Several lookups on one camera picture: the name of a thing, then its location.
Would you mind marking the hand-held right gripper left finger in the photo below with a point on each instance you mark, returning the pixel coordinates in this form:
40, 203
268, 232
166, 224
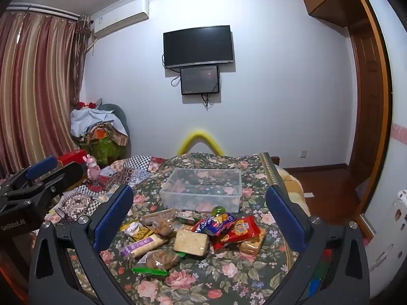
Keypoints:
114, 216

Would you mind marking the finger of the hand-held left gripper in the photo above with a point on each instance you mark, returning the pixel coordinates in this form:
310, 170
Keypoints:
68, 173
41, 166

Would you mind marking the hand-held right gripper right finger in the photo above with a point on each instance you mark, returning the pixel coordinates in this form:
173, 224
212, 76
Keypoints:
286, 219

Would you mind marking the yellow-green snack packet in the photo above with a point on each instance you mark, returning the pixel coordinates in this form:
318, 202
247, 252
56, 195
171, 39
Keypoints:
136, 231

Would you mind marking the purple wafer packet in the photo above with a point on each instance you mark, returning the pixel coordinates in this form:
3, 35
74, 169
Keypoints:
143, 246

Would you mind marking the gold tray cookie packet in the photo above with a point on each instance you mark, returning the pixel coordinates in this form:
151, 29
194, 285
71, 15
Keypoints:
157, 215

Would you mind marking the red noodle snack packet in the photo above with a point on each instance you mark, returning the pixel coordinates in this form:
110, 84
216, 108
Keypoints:
238, 232

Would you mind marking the brown bun packet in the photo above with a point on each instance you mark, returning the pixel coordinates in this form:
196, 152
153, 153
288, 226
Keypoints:
163, 227

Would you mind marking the brown cookie bag green edge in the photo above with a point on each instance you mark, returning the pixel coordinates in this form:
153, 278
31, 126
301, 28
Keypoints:
159, 260

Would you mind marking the blue snack packet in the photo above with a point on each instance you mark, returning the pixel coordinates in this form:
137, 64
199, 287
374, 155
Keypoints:
213, 225

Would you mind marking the cake slice packet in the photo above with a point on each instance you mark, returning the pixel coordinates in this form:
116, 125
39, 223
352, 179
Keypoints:
190, 243

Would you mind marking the clear plastic storage box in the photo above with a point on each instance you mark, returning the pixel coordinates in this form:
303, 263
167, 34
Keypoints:
200, 204

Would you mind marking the red box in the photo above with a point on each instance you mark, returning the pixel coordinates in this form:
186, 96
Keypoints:
71, 156

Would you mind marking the pink plush toy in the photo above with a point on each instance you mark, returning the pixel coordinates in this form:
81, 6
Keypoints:
92, 168

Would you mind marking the cream fleece blanket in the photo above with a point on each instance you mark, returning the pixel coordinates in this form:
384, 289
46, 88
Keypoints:
294, 190

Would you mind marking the orange biscuit packet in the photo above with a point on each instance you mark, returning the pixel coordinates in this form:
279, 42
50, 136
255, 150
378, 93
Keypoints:
252, 244

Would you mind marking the patchwork quilt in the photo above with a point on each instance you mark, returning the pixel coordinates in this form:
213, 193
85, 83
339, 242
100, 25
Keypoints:
127, 171

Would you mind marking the green jelly cup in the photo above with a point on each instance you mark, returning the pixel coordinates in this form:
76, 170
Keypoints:
218, 210

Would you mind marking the green pea packet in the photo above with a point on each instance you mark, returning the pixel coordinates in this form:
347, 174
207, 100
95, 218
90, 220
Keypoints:
187, 220

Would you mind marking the grey-green chair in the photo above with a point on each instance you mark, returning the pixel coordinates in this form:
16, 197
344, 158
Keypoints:
119, 112

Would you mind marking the striped brown curtain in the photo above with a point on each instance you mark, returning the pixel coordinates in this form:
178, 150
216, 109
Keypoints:
38, 85

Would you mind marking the floral bedspread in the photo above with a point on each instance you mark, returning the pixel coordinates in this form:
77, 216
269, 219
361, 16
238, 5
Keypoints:
206, 276

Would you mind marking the yellow foam tube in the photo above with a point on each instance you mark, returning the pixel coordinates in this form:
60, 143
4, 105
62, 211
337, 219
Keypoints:
197, 132

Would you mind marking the wooden door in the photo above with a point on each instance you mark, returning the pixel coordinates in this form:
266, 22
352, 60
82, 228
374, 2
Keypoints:
365, 101

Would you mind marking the curtain rod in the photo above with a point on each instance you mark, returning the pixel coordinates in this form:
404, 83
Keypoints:
41, 9

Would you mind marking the small black monitor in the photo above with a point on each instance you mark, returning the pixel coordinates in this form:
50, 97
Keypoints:
200, 79

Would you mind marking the white air conditioner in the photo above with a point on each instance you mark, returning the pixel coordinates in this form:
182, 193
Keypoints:
120, 17

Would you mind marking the wooden overhead cabinet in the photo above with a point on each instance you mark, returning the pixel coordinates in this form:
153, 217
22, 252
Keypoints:
330, 0

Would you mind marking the white wall socket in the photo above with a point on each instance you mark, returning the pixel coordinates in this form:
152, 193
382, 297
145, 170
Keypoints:
304, 153

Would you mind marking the pink wall sticker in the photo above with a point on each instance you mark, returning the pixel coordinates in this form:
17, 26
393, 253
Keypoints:
398, 132

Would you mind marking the black wall television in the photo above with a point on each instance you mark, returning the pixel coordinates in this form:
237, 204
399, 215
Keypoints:
198, 46

